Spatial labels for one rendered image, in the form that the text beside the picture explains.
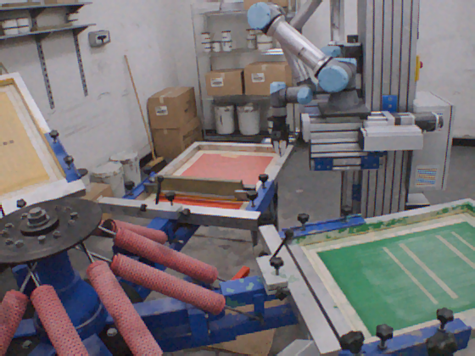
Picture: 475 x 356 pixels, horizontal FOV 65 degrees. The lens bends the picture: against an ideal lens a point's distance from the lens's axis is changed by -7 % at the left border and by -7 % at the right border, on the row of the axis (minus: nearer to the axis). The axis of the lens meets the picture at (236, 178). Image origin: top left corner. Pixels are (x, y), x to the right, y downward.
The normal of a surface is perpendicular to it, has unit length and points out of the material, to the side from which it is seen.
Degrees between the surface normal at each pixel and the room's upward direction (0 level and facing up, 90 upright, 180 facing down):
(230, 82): 90
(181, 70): 90
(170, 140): 90
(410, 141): 90
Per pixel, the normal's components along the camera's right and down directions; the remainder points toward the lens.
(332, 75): -0.37, 0.48
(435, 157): -0.10, 0.41
